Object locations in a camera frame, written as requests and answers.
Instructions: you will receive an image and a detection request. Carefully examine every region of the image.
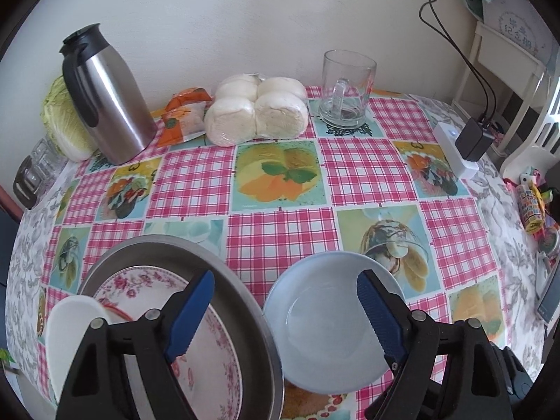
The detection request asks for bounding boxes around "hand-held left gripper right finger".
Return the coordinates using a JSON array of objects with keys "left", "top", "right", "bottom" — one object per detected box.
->
[{"left": 356, "top": 270, "right": 512, "bottom": 420}]

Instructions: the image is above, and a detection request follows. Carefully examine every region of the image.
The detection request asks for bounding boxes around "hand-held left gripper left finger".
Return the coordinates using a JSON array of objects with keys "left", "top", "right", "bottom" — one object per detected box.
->
[{"left": 55, "top": 270, "right": 216, "bottom": 420}]

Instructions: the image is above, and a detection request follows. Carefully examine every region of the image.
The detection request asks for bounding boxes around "large stainless steel plate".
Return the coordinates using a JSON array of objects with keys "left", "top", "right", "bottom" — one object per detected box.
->
[{"left": 78, "top": 235, "right": 285, "bottom": 420}]

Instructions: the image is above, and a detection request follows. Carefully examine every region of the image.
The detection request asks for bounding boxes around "round pink floral plate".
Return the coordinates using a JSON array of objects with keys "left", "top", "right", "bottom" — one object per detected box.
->
[{"left": 93, "top": 269, "right": 243, "bottom": 420}]

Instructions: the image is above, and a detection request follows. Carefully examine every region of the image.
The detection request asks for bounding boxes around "plain white bowl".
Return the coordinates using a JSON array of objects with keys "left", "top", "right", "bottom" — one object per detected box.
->
[{"left": 262, "top": 251, "right": 407, "bottom": 394}]

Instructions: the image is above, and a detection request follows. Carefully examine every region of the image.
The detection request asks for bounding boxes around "large strawberry print bowl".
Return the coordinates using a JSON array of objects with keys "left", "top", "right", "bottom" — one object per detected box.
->
[{"left": 45, "top": 295, "right": 132, "bottom": 403}]

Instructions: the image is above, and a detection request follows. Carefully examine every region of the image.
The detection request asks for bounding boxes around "smartphone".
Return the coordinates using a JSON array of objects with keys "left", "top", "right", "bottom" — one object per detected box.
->
[{"left": 537, "top": 286, "right": 560, "bottom": 323}]

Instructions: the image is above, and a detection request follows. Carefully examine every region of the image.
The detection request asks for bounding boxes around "pink checked tablecloth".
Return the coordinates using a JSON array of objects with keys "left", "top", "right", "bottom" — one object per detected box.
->
[{"left": 37, "top": 85, "right": 539, "bottom": 420}]

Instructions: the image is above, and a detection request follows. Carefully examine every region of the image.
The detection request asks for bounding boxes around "colourful candy tube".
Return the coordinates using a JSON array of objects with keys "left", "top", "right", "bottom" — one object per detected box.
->
[{"left": 515, "top": 184, "right": 544, "bottom": 233}]

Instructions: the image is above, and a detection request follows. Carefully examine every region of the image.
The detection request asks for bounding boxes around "white power strip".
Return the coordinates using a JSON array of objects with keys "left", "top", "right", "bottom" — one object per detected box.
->
[{"left": 433, "top": 122, "right": 480, "bottom": 180}]

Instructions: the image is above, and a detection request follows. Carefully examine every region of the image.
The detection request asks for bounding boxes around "orange and white snack packet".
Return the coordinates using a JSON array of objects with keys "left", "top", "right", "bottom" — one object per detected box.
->
[{"left": 157, "top": 104, "right": 208, "bottom": 148}]

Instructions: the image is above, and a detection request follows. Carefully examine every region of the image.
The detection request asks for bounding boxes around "black charger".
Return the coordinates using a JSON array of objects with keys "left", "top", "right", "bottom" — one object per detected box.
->
[{"left": 455, "top": 117, "right": 495, "bottom": 161}]

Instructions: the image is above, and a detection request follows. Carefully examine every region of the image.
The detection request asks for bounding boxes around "clear glass tumbler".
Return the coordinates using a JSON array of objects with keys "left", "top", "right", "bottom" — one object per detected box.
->
[
  {"left": 37, "top": 149, "right": 69, "bottom": 183},
  {"left": 31, "top": 138, "right": 57, "bottom": 163}
]

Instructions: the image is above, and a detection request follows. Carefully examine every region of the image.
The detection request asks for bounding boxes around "bag of steamed buns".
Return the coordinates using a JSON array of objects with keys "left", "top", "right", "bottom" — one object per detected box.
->
[{"left": 204, "top": 73, "right": 309, "bottom": 146}]

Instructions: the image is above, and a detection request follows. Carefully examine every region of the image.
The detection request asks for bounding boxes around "glass pitcher with black lid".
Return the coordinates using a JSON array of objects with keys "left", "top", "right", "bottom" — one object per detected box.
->
[{"left": 13, "top": 153, "right": 47, "bottom": 211}]

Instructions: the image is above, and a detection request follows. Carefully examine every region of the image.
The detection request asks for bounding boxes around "clear glass mug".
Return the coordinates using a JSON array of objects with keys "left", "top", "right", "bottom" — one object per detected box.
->
[{"left": 318, "top": 50, "right": 378, "bottom": 130}]

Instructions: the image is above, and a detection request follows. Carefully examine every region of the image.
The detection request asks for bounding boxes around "stainless steel thermos jug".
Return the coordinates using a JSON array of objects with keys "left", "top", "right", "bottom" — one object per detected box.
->
[{"left": 60, "top": 24, "right": 159, "bottom": 166}]

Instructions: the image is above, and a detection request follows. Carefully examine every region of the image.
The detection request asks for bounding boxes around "napa cabbage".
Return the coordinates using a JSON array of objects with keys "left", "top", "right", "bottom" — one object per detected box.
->
[{"left": 41, "top": 75, "right": 99, "bottom": 161}]

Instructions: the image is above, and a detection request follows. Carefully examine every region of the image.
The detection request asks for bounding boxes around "white wooden chair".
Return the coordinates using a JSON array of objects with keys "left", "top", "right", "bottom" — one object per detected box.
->
[{"left": 450, "top": 20, "right": 560, "bottom": 184}]

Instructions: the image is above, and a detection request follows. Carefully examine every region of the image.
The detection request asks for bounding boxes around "grey printed cushion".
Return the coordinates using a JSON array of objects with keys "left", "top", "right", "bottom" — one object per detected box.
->
[{"left": 481, "top": 0, "right": 557, "bottom": 67}]

